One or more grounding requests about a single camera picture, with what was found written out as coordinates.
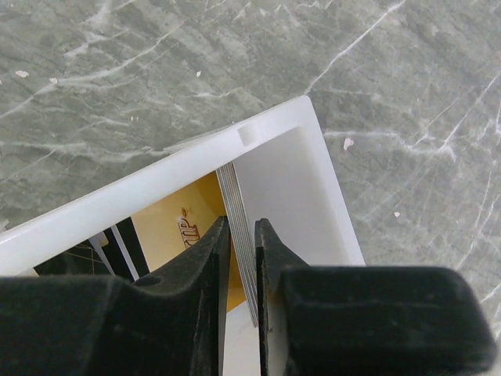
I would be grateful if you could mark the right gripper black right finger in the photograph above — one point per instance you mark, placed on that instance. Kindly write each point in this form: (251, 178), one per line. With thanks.
(365, 320)

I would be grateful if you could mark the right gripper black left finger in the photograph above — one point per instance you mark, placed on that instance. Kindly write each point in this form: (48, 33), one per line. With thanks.
(169, 322)

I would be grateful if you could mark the white card tray box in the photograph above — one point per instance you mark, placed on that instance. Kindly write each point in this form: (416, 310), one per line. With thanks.
(285, 175)

